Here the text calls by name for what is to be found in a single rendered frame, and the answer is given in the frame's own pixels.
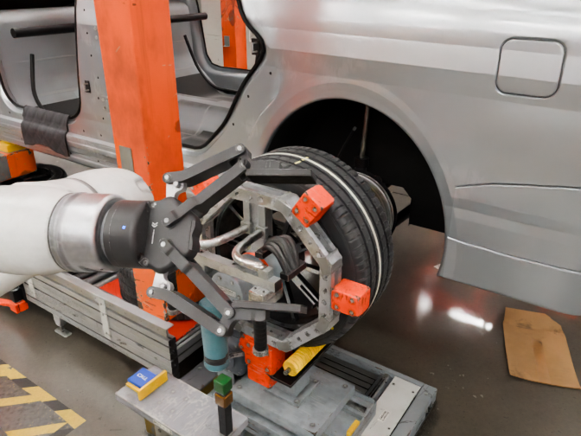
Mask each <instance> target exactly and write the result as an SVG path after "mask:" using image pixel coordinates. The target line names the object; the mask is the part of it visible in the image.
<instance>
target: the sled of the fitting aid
mask: <svg viewBox="0 0 581 436"><path fill-rule="evenodd" d="M231 404H232V409H233V410H235V411H236V412H238V413H240V414H243V415H244V416H246V417H247V419H248V425H247V426H246V427H245V428H244V429H245V430H247V431H248V432H249V433H252V434H254V435H255V436H301V435H299V434H297V433H294V432H292V431H291V430H290V429H288V428H286V427H284V426H282V425H280V424H278V423H277V422H275V421H273V420H271V419H269V418H267V417H265V416H264V415H263V414H260V413H258V412H256V411H254V410H252V409H251V408H249V407H247V406H245V405H243V404H242V403H240V402H238V401H236V400H233V402H232V403H231ZM376 406H377V401H376V400H375V399H373V398H371V397H369V396H367V395H364V394H362V393H360V392H358V391H356V390H355V391H354V395H353V396H352V397H351V398H350V400H349V401H348V402H347V404H346V405H345V406H344V407H343V409H342V410H341V411H340V413H338V414H337V415H336V417H335V418H334V419H333V421H332V422H331V423H330V424H329V426H328V427H327V428H326V430H325V431H324V432H323V433H322V435H321V436H361V435H362V433H363V432H364V431H365V429H366V428H367V426H368V425H369V423H370V422H371V420H372V419H373V417H374V416H375V415H376Z"/></svg>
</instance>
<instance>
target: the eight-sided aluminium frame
mask: <svg viewBox="0 0 581 436"><path fill-rule="evenodd" d="M234 199H237V200H241V201H247V202H250V203H252V204H255V205H262V206H265V207H266V208H269V209H273V210H276V211H279V212H281V213H282V214H283V216H284V217H285V219H286V220H287V221H288V222H289V223H290V225H291V227H292V228H293V229H294V231H295V232H296V234H297V235H298V237H299V238H300V240H301V241H302V242H303V244H304V245H305V246H306V247H307V249H308V250H309V251H310V253H311V255H312V256H313V257H314V259H315V260H316V262H317V263H318V265H319V266H320V279H319V311H318V318H316V319H314V320H313V321H311V322H309V323H307V324H306V325H304V326H302V327H300V328H299V329H297V330H294V331H289V330H286V329H284V328H282V327H279V326H277V325H275V324H272V323H270V322H266V330H267V334H266V335H267V344H269V345H271V346H272V347H274V348H276V349H278V350H282V351H283V352H285V353H287V352H289V351H292V350H293V349H295V348H296V347H298V346H300V345H302V344H304V343H307V342H308V341H309V340H311V339H313V338H315V337H318V336H320V335H321V334H324V333H325V332H327V331H329V330H330V329H331V328H332V327H333V326H334V325H335V324H336V323H337V322H338V321H339V317H340V312H339V311H336V310H333V309H331V290H332V288H333V287H334V286H336V285H337V284H338V283H339V282H340V281H341V280H342V266H343V264H342V256H341V254H340V253H339V251H338V248H335V246H334V244H333V243H332V242H331V240H330V239H329V237H328V236H327V235H326V234H325V233H324V231H323V230H322V228H321V227H320V225H319V224H318V222H315V223H314V224H312V225H311V226H309V227H308V228H306V227H305V226H304V225H303V224H302V223H301V222H300V221H299V220H298V219H297V218H296V216H295V215H294V214H293V213H292V212H291V210H292V208H293V207H294V206H295V204H296V203H297V202H298V200H299V199H300V197H299V196H298V195H297V194H294V193H291V192H290V191H289V192H287V191H283V190H280V189H274V188H271V187H267V186H264V185H261V184H257V183H251V182H248V181H245V182H244V183H242V184H241V185H240V186H239V187H238V188H237V189H235V190H234V191H233V192H232V193H230V194H229V195H228V196H226V197H225V198H224V199H222V200H221V201H220V202H218V203H217V204H216V205H214V206H213V207H212V208H211V209H209V212H208V213H207V214H206V215H204V216H203V217H202V218H201V219H200V220H201V224H202V225H203V226H202V232H201V236H200V240H208V239H212V238H214V218H215V217H216V216H217V215H219V214H220V213H221V212H222V211H223V210H224V209H225V208H226V207H227V206H228V205H229V204H230V203H231V202H232V201H233V200H234ZM198 264H199V265H200V266H201V267H202V270H203V271H204V272H205V273H206V274H207V275H208V276H209V277H210V278H211V279H212V277H213V276H214V275H215V274H216V273H217V272H218V271H217V270H215V269H213V268H210V267H208V266H204V265H202V264H200V263H198ZM234 329H235V330H237V331H238V332H241V331H242V332H244V333H245V334H247V335H248V336H250V337H253V338H254V335H253V321H245V320H240V321H239V322H238V323H236V325H235V326H234Z"/></svg>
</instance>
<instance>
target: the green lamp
mask: <svg viewBox="0 0 581 436"><path fill-rule="evenodd" d="M232 388H233V384H232V378H231V377H230V376H228V375H225V374H223V373H221V374H220V375H219V376H217V377H216V378H215V379H214V391H216V392H218V393H220V394H222V395H225V394H226V393H227V392H228V391H229V390H231V389H232Z"/></svg>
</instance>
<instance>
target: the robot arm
mask: <svg viewBox="0 0 581 436"><path fill-rule="evenodd" d="M225 171H227V172H225ZM223 172H225V173H224V174H223V175H221V176H220V177H219V178H217V179H216V180H215V181H213V182H212V183H211V184H209V185H208V186H207V187H206V188H205V189H204V190H202V191H201V192H200V193H198V194H197V195H196V196H191V197H189V199H187V200H186V201H185V202H181V201H179V200H178V196H179V195H180V194H181V193H183V192H186V191H187V188H188V187H193V186H195V185H197V184H199V183H202V182H205V181H207V180H208V179H210V178H212V177H214V176H217V175H219V174H221V173H223ZM248 179H250V180H251V181H252V182H253V183H276V184H316V175H315V174H314V172H313V170H312V169H283V165H282V164H281V163H280V162H278V161H253V160H252V153H251V152H250V151H249V150H248V149H247V148H246V147H245V146H244V145H243V144H236V145H234V146H232V147H230V148H228V149H226V150H224V151H222V152H220V153H218V154H215V155H213V156H211V157H209V158H207V159H205V160H203V161H201V162H199V163H196V164H194V165H192V166H190V167H188V168H187V169H185V170H181V171H173V172H166V173H164V174H163V181H164V182H165V183H167V188H166V197H165V198H163V199H162V200H159V201H154V196H153V195H152V193H151V191H150V188H149V187H148V185H147V184H146V183H145V181H144V180H143V178H142V177H141V176H139V175H138V174H136V173H134V172H132V171H129V170H124V169H119V168H103V169H96V170H87V171H83V172H80V173H76V174H73V175H71V176H68V177H66V178H63V179H59V180H52V181H41V182H22V183H13V184H12V185H3V186H0V297H1V296H3V295H4V294H5V293H7V292H9V291H11V290H12V289H14V288H16V287H17V286H19V285H20V284H22V283H24V282H25V281H27V280H29V279H31V278H33V277H34V276H36V275H53V274H56V273H61V272H74V273H83V272H86V273H97V272H111V273H116V272H118V271H120V270H121V269H122V268H136V269H150V270H153V271H154V272H156V275H155V278H154V282H153V286H150V287H149V288H148V289H147V291H146V294H147V296H148V297H149V298H156V299H160V300H164V301H166V302H167V303H169V304H170V305H172V306H174V307H175V308H176V309H177V310H179V311H181V312H182V313H184V314H185V315H186V316H188V317H190V318H191V319H193V320H194V321H196V322H197V323H198V324H200V325H201V326H203V327H204V328H206V329H207V330H209V331H211V332H212V333H214V334H215V335H216V336H217V337H230V336H231V335H232V334H233V328H234V326H235V325H236V323H238V322H239V321H240V320H245V321H255V322H267V321H269V320H270V312H271V311H279V312H291V313H303V314H307V306H305V305H297V304H285V303H272V302H260V301H247V300H235V299H233V301H232V300H231V299H230V298H229V297H228V296H227V295H226V294H225V293H224V292H223V291H222V290H221V289H220V288H219V287H218V286H217V285H216V284H215V283H214V282H213V281H212V280H211V278H210V277H209V276H208V275H207V274H206V273H205V272H204V271H203V270H202V267H201V266H200V265H199V264H198V263H197V262H196V261H195V259H194V257H195V256H196V255H197V253H199V252H200V247H201V244H200V236H201V232H202V226H203V225H202V224H201V220H200V219H201V218H202V217H203V216H204V215H206V214H207V213H208V212H209V209H211V208H212V207H213V206H214V205H216V204H217V203H218V202H220V201H221V200H222V199H224V198H225V197H226V196H228V195H229V194H230V193H232V192H233V191H234V190H235V189H237V188H238V187H239V186H240V185H241V184H242V183H244V182H245V181H247V180H248ZM177 269H179V270H180V271H181V272H182V273H184V274H185V275H186V276H187V277H188V278H189V279H190V280H191V281H192V282H193V283H194V284H195V286H196V287H197V288H198V289H199V290H200V291H201V292H202V293H203V295H204V296H205V297H206V298H207V299H208V300H209V301H210V302H211V304H212V305H213V306H214V307H215V308H216V309H217V310H218V311H219V312H220V314H221V315H222V318H221V319H220V318H218V317H216V316H215V315H214V314H213V313H211V312H209V311H207V310H206V309H204V308H203V307H201V306H200V305H198V304H197V303H196V302H194V301H193V300H191V299H190V298H188V297H186V296H185V295H183V294H181V293H180V292H176V291H174V288H175V287H174V285H173V284H172V283H171V282H169V281H168V278H167V277H168V275H169V274H171V273H173V272H174V271H176V270H177Z"/></svg>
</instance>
